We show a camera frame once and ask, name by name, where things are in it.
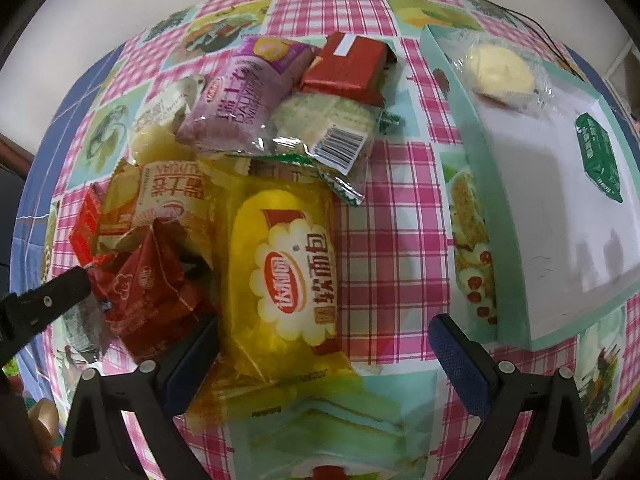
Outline purple cake packet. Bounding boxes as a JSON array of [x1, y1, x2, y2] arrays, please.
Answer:
[[175, 36, 321, 158]]

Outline round yellow clear-wrapped cake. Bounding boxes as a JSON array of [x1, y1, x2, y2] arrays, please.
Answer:
[[450, 30, 553, 113]]

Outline pale yellow clear-wrapped cake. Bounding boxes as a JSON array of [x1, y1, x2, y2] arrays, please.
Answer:
[[127, 74, 208, 166]]

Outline orange beige snack packet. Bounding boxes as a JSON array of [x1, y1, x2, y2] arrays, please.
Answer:
[[97, 160, 251, 256]]

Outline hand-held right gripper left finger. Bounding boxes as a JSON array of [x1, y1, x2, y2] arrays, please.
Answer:
[[59, 316, 221, 480]]

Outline dark green snack packet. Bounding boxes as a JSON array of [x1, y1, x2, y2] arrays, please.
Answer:
[[575, 112, 626, 204]]

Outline red-brown foil snack packet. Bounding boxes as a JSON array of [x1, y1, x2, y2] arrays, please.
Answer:
[[299, 31, 396, 107]]

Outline white box with mint rim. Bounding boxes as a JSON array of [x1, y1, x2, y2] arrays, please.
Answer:
[[419, 24, 640, 351]]

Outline yellow soft bread packet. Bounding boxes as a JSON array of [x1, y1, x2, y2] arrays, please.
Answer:
[[210, 160, 363, 401]]

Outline green white cracker packet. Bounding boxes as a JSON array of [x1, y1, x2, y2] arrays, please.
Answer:
[[250, 91, 381, 208]]

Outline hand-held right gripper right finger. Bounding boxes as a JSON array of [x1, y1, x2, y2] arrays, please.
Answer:
[[430, 313, 593, 480]]

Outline red snack packet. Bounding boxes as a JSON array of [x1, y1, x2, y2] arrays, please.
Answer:
[[87, 222, 218, 363]]

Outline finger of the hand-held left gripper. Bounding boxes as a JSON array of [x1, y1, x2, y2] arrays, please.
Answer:
[[0, 265, 94, 361], [179, 254, 213, 283]]

